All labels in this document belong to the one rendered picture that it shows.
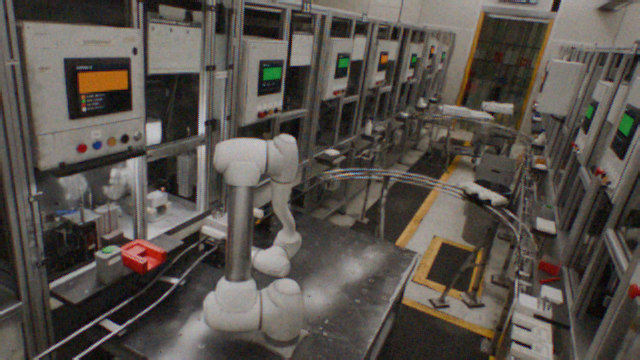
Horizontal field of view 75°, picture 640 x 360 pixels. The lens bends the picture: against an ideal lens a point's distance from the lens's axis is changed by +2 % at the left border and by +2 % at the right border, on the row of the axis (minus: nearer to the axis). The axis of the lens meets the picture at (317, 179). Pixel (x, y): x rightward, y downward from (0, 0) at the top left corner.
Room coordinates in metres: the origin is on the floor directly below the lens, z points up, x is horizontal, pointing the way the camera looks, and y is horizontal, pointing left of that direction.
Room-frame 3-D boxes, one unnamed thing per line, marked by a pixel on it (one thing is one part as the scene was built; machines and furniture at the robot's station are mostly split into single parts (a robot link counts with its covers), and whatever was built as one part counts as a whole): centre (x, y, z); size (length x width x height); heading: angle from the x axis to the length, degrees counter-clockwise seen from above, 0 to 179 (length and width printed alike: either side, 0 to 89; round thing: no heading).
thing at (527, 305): (1.55, -1.01, 0.92); 0.13 x 0.10 x 0.09; 67
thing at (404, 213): (5.92, -1.64, 0.01); 5.85 x 0.59 x 0.01; 157
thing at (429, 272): (3.35, -1.35, 0.01); 1.00 x 0.55 x 0.01; 157
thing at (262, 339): (1.41, 0.05, 0.71); 0.22 x 0.18 x 0.06; 157
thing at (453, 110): (6.70, -2.20, 0.48); 0.88 x 0.56 x 0.96; 85
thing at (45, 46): (1.48, 0.92, 1.60); 0.42 x 0.29 x 0.46; 157
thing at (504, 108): (7.70, -3.09, 0.48); 0.84 x 0.58 x 0.97; 165
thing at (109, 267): (1.35, 0.76, 0.97); 0.08 x 0.08 x 0.12; 67
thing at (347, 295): (1.82, 0.08, 0.66); 1.50 x 1.06 x 0.04; 157
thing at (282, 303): (1.39, 0.07, 0.85); 0.18 x 0.16 x 0.22; 105
